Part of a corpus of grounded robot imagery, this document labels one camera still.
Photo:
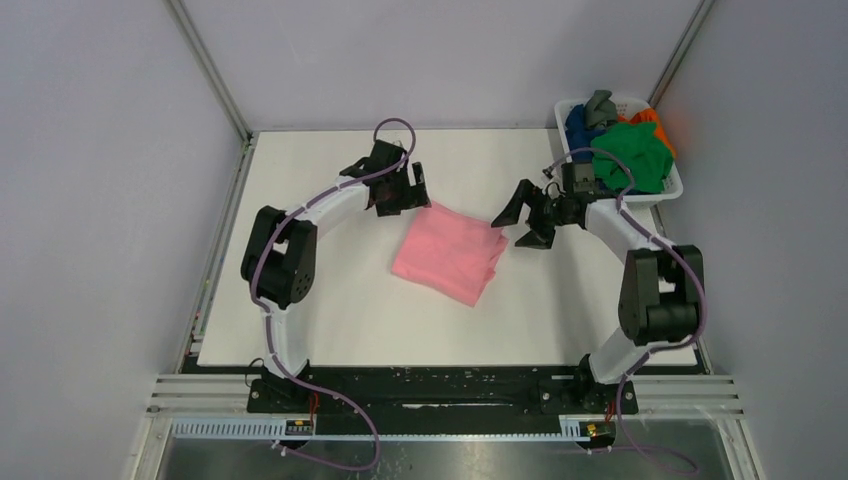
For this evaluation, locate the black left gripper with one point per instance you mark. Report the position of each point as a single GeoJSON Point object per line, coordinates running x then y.
{"type": "Point", "coordinates": [395, 192]}

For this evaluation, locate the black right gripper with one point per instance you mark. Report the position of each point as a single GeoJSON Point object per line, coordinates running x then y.
{"type": "Point", "coordinates": [542, 212]}

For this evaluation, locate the pink t shirt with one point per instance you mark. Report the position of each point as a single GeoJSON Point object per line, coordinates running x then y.
{"type": "Point", "coordinates": [451, 253]}

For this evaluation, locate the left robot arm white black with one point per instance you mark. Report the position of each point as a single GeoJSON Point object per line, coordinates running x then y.
{"type": "Point", "coordinates": [279, 263]}

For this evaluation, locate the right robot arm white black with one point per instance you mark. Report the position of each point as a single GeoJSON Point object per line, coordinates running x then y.
{"type": "Point", "coordinates": [661, 304]}

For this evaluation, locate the blue t shirt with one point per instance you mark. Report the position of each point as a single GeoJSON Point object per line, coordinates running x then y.
{"type": "Point", "coordinates": [579, 138]}

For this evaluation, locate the grey t shirt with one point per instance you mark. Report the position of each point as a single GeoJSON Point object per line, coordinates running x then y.
{"type": "Point", "coordinates": [600, 112]}

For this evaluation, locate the green t shirt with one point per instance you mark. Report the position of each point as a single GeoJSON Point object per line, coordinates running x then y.
{"type": "Point", "coordinates": [635, 147]}

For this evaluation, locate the orange t shirt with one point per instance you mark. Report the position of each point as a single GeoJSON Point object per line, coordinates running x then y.
{"type": "Point", "coordinates": [649, 115]}

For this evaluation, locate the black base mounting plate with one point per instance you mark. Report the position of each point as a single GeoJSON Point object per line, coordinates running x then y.
{"type": "Point", "coordinates": [440, 400]}

